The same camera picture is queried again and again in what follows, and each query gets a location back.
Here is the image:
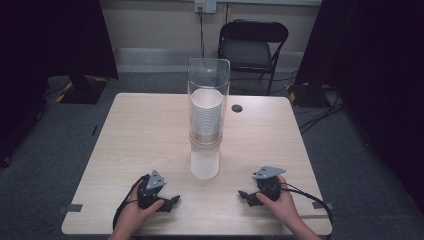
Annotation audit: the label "black stand base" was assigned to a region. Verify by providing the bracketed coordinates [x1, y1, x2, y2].
[55, 74, 110, 105]
[285, 81, 336, 108]

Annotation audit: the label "clear plastic cup dispenser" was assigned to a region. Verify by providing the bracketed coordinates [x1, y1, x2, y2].
[187, 57, 232, 182]

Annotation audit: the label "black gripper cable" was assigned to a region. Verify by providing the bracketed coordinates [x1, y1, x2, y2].
[280, 181, 334, 225]
[112, 174, 150, 232]

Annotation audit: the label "black power cable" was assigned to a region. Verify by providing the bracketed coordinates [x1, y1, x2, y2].
[198, 9, 206, 59]

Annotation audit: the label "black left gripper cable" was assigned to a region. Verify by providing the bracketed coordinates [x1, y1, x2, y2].
[112, 174, 150, 232]

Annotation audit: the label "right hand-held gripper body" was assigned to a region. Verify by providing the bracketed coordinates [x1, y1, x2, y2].
[252, 165, 287, 203]

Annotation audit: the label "black curtain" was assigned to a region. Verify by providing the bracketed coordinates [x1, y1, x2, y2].
[294, 0, 424, 216]
[0, 0, 120, 168]

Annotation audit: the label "white wall power outlet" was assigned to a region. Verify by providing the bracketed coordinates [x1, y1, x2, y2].
[194, 0, 218, 15]

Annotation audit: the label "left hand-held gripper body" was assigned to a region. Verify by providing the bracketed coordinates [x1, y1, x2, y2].
[137, 169, 167, 210]

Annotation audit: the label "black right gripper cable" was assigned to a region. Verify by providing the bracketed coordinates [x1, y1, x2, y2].
[280, 181, 334, 225]

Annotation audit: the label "black folding chair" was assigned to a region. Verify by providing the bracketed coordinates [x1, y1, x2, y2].
[217, 19, 290, 97]

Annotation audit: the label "black floor cables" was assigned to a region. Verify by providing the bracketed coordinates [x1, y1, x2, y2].
[297, 89, 345, 135]

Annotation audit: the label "person's left hand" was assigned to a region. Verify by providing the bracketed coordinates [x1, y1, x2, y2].
[114, 198, 165, 236]

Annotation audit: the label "stack of white paper cups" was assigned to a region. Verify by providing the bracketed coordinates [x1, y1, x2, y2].
[190, 87, 224, 136]

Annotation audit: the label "person's right hand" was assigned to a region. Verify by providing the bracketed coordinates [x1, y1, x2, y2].
[255, 175, 302, 228]

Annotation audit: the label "grey tape strip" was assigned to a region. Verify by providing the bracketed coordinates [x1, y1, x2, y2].
[312, 201, 334, 211]
[57, 203, 84, 215]

